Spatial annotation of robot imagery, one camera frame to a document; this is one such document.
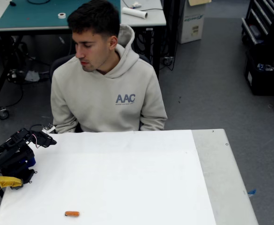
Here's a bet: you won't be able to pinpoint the yellow bar clamp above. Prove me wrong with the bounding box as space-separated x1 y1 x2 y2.
0 176 24 197

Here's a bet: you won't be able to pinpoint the man in beige hoodie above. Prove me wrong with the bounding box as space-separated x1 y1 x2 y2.
50 0 168 134

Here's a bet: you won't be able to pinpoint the large white paper sheet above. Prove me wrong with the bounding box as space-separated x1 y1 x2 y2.
0 129 217 225

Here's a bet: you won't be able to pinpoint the green cutting mat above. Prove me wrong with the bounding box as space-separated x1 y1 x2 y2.
0 0 121 29

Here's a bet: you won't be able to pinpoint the grey workbench with black legs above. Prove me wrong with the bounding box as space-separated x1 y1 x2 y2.
0 0 167 119

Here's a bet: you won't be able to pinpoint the rolled white paper tube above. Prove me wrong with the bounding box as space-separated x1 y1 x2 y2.
122 7 148 19

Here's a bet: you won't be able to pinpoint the white cardboard box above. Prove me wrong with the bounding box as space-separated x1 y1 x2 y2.
178 0 207 45

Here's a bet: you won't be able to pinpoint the manila folder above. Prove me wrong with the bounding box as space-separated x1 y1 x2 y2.
188 0 212 7

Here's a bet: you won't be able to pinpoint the black storage bin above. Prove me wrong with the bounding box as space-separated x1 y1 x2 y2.
244 50 274 96

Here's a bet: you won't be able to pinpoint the black tool cabinet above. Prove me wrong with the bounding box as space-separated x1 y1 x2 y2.
241 0 274 49

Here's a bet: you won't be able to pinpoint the red white servo wires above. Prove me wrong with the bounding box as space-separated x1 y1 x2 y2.
32 134 41 149

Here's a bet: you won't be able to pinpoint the black camera cable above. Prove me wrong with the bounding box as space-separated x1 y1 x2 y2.
30 124 45 136

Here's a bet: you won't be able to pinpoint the black cable loop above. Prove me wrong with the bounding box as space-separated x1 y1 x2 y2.
26 0 51 5

